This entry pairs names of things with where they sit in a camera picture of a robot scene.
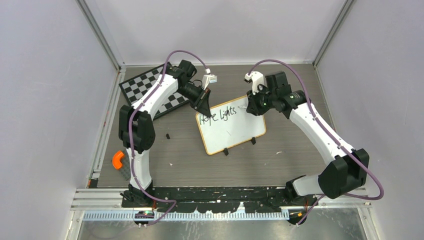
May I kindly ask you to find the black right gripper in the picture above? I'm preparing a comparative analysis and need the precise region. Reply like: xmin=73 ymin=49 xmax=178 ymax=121
xmin=247 ymin=85 xmax=277 ymax=116

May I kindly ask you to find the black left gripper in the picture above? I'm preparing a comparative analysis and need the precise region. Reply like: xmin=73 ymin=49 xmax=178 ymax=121
xmin=176 ymin=82 xmax=212 ymax=118

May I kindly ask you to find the yellow framed whiteboard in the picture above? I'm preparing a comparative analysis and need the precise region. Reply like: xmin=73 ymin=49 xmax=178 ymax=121
xmin=195 ymin=96 xmax=267 ymax=155

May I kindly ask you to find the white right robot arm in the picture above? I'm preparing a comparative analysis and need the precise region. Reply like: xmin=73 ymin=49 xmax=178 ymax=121
xmin=244 ymin=71 xmax=370 ymax=205

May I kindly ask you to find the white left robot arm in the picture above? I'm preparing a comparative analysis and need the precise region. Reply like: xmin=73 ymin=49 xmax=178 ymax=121
xmin=118 ymin=60 xmax=211 ymax=207

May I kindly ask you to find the black white chessboard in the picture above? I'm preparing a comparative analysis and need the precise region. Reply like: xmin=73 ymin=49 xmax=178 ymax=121
xmin=119 ymin=64 xmax=189 ymax=120

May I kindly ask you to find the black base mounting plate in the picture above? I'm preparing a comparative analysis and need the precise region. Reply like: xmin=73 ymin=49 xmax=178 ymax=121
xmin=121 ymin=186 xmax=317 ymax=214

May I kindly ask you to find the grey studded baseplate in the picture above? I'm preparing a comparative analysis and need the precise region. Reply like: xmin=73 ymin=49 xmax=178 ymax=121
xmin=118 ymin=159 xmax=132 ymax=181

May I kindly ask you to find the orange curved block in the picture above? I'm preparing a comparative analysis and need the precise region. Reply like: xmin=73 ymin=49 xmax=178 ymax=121
xmin=112 ymin=150 xmax=125 ymax=170

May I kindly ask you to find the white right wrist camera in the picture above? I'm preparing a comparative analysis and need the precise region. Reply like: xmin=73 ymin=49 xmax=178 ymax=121
xmin=244 ymin=71 xmax=264 ymax=95

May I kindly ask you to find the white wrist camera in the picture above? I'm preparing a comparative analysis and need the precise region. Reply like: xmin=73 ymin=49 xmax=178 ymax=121
xmin=244 ymin=71 xmax=264 ymax=95
xmin=202 ymin=68 xmax=218 ymax=90

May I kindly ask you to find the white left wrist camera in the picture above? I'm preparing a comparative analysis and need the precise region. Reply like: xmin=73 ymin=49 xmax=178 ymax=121
xmin=202 ymin=68 xmax=218 ymax=90

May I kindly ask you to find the aluminium frame rail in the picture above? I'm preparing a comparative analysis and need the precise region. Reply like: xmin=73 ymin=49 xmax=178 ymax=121
xmin=71 ymin=186 xmax=372 ymax=224

